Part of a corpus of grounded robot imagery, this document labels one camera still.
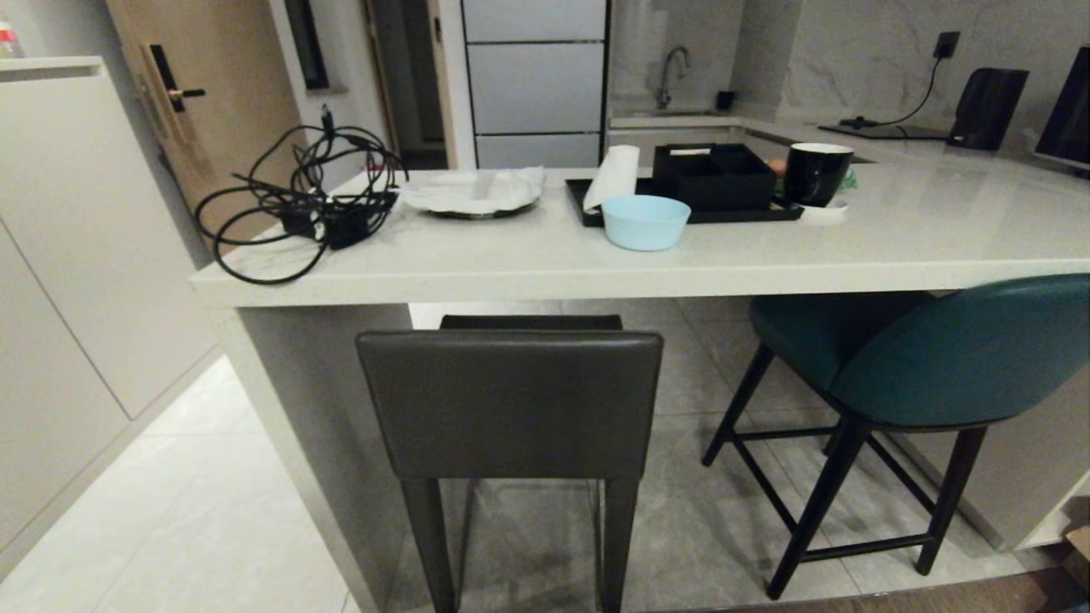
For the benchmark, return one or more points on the grey leather bar stool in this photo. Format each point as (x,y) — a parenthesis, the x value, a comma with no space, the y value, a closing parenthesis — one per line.
(511,400)

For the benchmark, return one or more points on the white stone kitchen counter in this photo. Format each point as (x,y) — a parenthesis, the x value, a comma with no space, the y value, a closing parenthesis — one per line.
(766,247)

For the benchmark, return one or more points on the chrome kitchen faucet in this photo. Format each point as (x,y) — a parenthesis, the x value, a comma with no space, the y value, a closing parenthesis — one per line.
(672,75)

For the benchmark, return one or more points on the teal upholstered bar stool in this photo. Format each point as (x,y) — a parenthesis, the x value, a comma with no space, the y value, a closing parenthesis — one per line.
(945,358)

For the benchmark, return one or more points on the black kitchen appliance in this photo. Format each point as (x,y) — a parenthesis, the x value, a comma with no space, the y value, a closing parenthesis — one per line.
(988,108)

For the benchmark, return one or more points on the black rectangular tray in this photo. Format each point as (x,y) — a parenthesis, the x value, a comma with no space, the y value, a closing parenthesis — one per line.
(588,213)

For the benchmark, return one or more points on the light blue bowl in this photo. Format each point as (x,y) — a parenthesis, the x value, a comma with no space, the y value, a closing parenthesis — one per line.
(645,223)

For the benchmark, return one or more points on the plate with white cloth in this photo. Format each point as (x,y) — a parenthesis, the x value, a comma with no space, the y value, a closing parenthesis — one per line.
(473,191)

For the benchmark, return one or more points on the white paper towel roll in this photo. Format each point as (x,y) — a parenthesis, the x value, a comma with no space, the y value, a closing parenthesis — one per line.
(613,176)

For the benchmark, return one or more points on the black compartment box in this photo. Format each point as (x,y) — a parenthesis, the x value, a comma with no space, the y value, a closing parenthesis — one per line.
(714,177)

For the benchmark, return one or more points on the frosted glass sliding door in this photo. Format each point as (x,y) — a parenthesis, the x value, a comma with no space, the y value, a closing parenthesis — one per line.
(535,81)

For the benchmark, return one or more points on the small black cup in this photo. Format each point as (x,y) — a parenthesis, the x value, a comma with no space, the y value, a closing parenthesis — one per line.
(725,100)

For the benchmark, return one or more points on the small white dish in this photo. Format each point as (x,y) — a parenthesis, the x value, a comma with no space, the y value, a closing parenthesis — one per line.
(824,211)

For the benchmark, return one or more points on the black mug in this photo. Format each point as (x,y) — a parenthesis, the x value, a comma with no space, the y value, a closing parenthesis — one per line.
(815,174)

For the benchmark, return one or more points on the green object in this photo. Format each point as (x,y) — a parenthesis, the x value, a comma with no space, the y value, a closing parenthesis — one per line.
(849,180)

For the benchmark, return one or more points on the wooden door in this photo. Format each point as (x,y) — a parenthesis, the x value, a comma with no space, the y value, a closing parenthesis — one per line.
(230,94)

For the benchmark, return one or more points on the flat black cooktop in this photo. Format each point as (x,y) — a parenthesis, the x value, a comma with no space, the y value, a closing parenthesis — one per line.
(886,132)

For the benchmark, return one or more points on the white cabinet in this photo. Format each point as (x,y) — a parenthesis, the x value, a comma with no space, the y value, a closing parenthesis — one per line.
(60,281)

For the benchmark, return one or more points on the black screen appliance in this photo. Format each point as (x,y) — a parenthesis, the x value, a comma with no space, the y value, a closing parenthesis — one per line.
(1066,111)

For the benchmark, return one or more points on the black wall socket plug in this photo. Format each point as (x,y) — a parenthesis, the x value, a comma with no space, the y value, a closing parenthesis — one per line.
(945,44)

